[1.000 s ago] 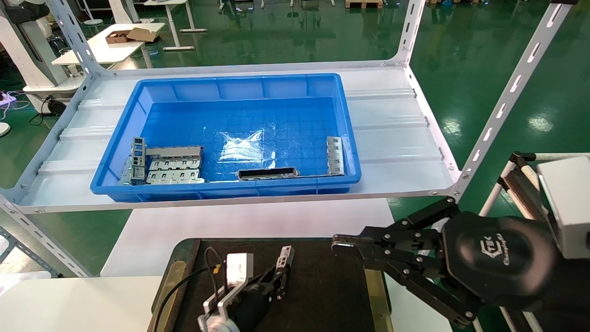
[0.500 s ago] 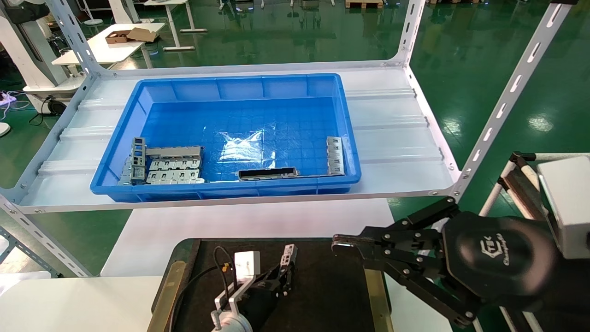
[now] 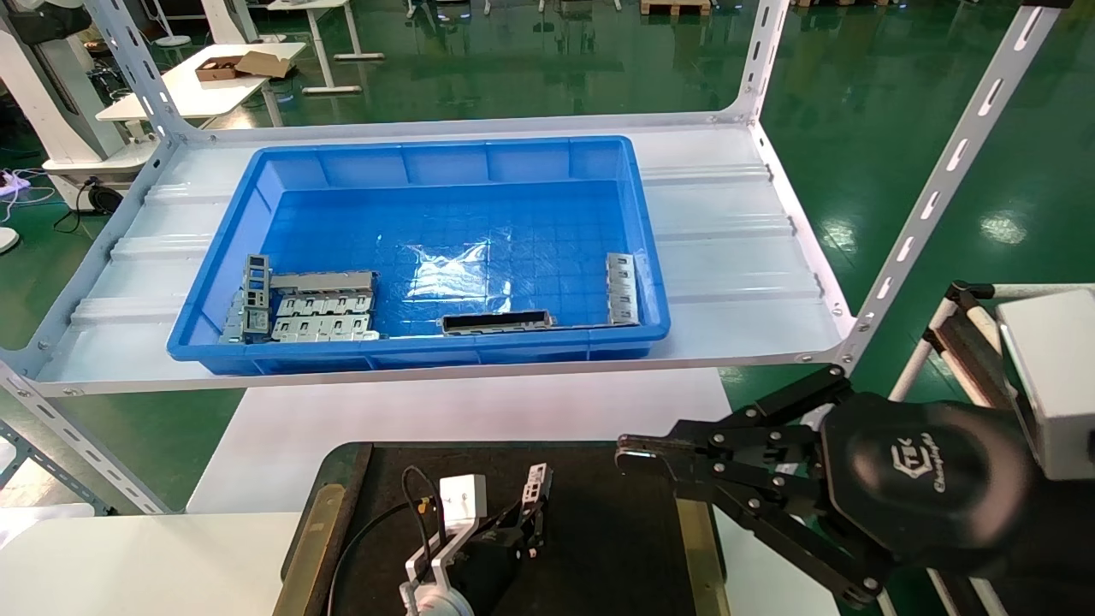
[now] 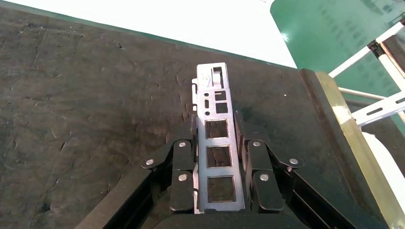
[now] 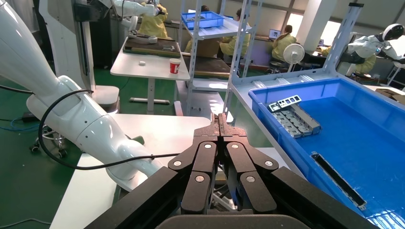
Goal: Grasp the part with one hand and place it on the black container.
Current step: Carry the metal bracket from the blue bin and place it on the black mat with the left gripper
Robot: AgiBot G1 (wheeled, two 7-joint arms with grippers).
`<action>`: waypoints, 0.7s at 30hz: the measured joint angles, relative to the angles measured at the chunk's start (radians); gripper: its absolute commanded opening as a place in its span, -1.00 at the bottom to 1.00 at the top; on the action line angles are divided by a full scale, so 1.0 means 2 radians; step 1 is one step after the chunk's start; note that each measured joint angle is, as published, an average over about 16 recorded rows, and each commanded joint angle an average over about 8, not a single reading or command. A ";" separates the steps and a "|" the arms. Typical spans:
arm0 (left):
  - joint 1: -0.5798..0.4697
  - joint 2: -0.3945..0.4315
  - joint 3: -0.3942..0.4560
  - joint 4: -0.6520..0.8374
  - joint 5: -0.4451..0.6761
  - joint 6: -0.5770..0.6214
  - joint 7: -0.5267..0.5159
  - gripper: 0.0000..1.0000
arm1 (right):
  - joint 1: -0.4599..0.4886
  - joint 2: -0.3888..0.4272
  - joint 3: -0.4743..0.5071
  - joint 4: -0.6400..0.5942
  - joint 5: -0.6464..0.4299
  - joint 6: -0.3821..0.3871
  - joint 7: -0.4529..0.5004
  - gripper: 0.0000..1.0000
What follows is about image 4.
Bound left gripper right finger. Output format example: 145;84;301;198
233;110;390;229

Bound grey metal plate square holes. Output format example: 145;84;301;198
191;62;246;213

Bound white tube frame cart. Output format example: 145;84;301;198
328;18;405;102

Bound white slotted metal shelf rack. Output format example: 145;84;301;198
351;91;405;128

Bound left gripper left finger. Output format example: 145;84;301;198
74;114;199;229

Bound black container tray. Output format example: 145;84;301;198
0;0;405;229

